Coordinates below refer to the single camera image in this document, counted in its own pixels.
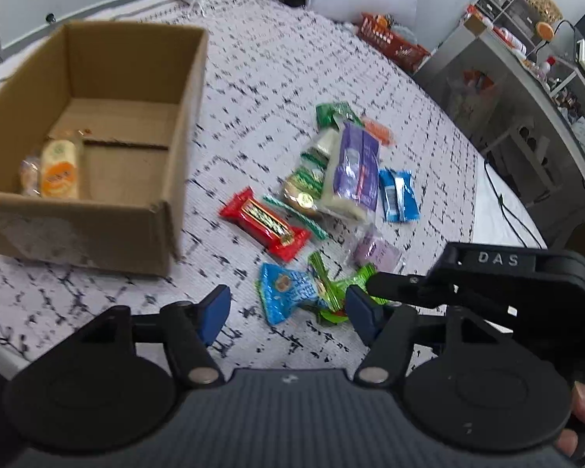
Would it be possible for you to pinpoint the blue and white snack packet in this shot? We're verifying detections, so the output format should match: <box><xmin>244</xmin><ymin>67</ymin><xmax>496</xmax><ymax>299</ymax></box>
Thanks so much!
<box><xmin>378</xmin><ymin>168</ymin><xmax>421</xmax><ymax>224</ymax></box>

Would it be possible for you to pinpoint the light blue snack packet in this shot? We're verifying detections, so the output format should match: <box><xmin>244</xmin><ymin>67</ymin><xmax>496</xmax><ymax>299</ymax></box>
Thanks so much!
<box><xmin>257</xmin><ymin>262</ymin><xmax>323</xmax><ymax>327</ymax></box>

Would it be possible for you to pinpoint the grey desk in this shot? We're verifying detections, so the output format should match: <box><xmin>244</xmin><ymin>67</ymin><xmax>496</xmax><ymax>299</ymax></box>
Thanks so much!
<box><xmin>412</xmin><ymin>19</ymin><xmax>585</xmax><ymax>254</ymax></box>

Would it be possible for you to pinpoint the green striped stick packet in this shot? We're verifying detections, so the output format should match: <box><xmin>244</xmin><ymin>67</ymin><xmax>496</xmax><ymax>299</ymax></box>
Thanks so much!
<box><xmin>262</xmin><ymin>194</ymin><xmax>330</xmax><ymax>242</ymax></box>

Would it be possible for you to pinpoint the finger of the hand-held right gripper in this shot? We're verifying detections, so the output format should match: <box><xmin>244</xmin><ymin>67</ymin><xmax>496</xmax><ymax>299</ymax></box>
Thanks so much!
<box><xmin>365</xmin><ymin>271</ymin><xmax>469</xmax><ymax>308</ymax></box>

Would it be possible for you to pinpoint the small clear snack packet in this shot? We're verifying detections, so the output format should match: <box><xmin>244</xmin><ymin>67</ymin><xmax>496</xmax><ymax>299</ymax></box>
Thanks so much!
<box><xmin>18</xmin><ymin>155</ymin><xmax>44</xmax><ymax>197</ymax></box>

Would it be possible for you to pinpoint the brown cardboard box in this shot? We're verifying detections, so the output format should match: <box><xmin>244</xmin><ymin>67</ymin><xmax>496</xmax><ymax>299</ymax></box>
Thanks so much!
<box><xmin>0</xmin><ymin>20</ymin><xmax>210</xmax><ymax>278</ymax></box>

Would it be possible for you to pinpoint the green and gold snack packet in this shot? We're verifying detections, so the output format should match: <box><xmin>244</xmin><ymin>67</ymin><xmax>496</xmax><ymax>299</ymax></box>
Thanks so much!
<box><xmin>280</xmin><ymin>153</ymin><xmax>330</xmax><ymax>215</ymax></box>

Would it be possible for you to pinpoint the orange round cracker pack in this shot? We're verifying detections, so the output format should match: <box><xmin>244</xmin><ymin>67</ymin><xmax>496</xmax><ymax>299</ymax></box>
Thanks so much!
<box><xmin>39</xmin><ymin>139</ymin><xmax>83</xmax><ymax>200</ymax></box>

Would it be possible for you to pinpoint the red snack bar packet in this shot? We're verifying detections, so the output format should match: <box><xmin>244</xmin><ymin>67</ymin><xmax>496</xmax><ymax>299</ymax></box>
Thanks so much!
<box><xmin>218</xmin><ymin>187</ymin><xmax>313</xmax><ymax>263</ymax></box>

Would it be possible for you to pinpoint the red plastic basket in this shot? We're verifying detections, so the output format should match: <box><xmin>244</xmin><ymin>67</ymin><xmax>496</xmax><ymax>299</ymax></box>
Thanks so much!
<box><xmin>356</xmin><ymin>12</ymin><xmax>432</xmax><ymax>73</ymax></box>

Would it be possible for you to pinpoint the black cable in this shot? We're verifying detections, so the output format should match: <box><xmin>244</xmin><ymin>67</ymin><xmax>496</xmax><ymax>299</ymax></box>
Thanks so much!
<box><xmin>482</xmin><ymin>156</ymin><xmax>547</xmax><ymax>249</ymax></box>

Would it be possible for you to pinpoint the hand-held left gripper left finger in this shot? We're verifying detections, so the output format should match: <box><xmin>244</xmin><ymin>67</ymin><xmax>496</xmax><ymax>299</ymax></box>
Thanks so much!
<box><xmin>66</xmin><ymin>284</ymin><xmax>232</xmax><ymax>386</ymax></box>

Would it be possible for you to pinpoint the orange snack packet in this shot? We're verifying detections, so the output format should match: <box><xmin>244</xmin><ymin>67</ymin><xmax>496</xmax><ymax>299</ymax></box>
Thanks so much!
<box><xmin>361</xmin><ymin>117</ymin><xmax>395</xmax><ymax>147</ymax></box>

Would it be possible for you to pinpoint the small dark green snack packet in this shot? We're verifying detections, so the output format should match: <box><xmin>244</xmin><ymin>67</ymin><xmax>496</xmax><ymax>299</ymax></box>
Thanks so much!
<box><xmin>315</xmin><ymin>101</ymin><xmax>364</xmax><ymax>130</ymax></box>

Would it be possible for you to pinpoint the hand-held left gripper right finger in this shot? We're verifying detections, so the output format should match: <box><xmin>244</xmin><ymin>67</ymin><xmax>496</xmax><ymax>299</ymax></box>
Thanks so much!
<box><xmin>345</xmin><ymin>285</ymin><xmax>518</xmax><ymax>385</ymax></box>

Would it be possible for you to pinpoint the bright green crinkled snack packet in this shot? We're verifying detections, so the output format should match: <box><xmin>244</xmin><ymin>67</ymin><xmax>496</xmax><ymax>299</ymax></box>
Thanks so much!
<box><xmin>307</xmin><ymin>251</ymin><xmax>378</xmax><ymax>327</ymax></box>

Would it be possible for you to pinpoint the clear pale snack packet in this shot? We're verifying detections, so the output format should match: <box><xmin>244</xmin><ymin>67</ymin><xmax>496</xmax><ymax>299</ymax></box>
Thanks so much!
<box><xmin>306</xmin><ymin>128</ymin><xmax>344</xmax><ymax>167</ymax></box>

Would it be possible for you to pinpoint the lilac snack packet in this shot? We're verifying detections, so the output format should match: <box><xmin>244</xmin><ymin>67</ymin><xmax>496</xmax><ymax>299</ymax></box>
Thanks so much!
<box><xmin>351</xmin><ymin>224</ymin><xmax>404</xmax><ymax>274</ymax></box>

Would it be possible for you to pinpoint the clear jar of nuts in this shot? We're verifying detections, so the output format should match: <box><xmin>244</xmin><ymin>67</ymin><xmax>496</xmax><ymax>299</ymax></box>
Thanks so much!
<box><xmin>524</xmin><ymin>0</ymin><xmax>564</xmax><ymax>25</ymax></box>

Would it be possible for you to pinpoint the grey desktop shelf organizer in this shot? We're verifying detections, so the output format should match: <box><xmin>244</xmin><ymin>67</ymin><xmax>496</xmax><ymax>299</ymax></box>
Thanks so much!
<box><xmin>473</xmin><ymin>0</ymin><xmax>542</xmax><ymax>54</ymax></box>

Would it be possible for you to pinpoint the purple and white snack packet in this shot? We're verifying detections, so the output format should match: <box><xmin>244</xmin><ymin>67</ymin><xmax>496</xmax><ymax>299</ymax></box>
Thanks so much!
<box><xmin>319</xmin><ymin>122</ymin><xmax>382</xmax><ymax>222</ymax></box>

